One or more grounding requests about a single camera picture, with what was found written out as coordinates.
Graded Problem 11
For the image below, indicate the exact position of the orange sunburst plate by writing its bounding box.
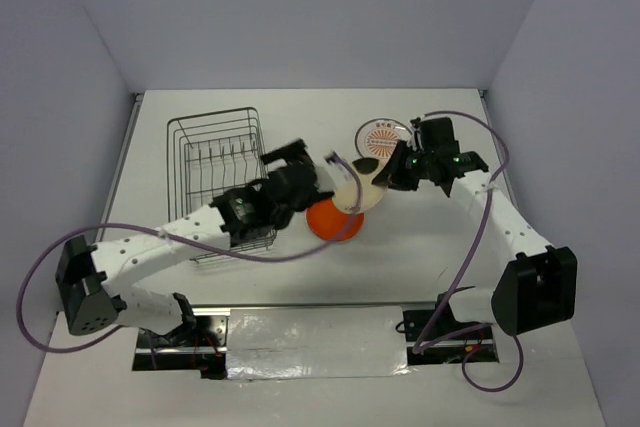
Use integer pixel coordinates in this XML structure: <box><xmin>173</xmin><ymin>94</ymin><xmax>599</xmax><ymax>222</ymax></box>
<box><xmin>354</xmin><ymin>118</ymin><xmax>411</xmax><ymax>161</ymax></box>

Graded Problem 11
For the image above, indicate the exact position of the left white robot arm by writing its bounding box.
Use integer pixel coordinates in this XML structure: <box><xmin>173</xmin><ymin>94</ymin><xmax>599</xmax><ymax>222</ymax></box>
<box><xmin>55</xmin><ymin>140</ymin><xmax>336</xmax><ymax>346</ymax></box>

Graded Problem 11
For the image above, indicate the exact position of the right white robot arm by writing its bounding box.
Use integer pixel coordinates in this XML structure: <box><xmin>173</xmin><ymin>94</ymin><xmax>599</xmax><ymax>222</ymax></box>
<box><xmin>374</xmin><ymin>112</ymin><xmax>578</xmax><ymax>338</ymax></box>

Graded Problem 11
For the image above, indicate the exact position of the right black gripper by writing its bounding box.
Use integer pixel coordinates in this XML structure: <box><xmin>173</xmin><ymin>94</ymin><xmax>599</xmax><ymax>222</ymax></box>
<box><xmin>372</xmin><ymin>139</ymin><xmax>434</xmax><ymax>191</ymax></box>

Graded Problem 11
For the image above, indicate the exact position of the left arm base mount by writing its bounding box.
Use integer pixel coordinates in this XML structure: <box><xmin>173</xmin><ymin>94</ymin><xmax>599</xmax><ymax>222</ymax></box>
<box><xmin>132</xmin><ymin>307</ymin><xmax>231</xmax><ymax>380</ymax></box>

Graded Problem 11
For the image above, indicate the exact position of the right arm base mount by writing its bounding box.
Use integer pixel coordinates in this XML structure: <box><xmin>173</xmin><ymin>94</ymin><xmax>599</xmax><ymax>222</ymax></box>
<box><xmin>395</xmin><ymin>293</ymin><xmax>493</xmax><ymax>343</ymax></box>

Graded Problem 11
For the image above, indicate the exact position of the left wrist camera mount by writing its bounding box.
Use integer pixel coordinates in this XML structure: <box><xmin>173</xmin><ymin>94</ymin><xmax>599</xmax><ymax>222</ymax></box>
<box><xmin>315</xmin><ymin>151</ymin><xmax>353</xmax><ymax>193</ymax></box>

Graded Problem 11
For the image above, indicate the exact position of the grey wire dish rack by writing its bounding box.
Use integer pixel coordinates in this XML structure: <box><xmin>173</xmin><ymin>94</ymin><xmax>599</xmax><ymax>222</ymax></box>
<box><xmin>165</xmin><ymin>105</ymin><xmax>279</xmax><ymax>264</ymax></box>

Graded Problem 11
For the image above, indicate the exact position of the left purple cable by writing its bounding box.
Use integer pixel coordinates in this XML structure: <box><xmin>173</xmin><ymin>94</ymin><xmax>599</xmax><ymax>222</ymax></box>
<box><xmin>15</xmin><ymin>154</ymin><xmax>364</xmax><ymax>354</ymax></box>

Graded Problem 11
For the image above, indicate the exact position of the silver foil tape sheet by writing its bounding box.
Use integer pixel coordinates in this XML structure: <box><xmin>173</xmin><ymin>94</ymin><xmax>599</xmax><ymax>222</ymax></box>
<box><xmin>226</xmin><ymin>306</ymin><xmax>409</xmax><ymax>381</ymax></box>

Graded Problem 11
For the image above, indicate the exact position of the cream plate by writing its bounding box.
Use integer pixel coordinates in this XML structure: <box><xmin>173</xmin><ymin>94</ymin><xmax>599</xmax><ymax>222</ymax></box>
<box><xmin>332</xmin><ymin>157</ymin><xmax>388</xmax><ymax>214</ymax></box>

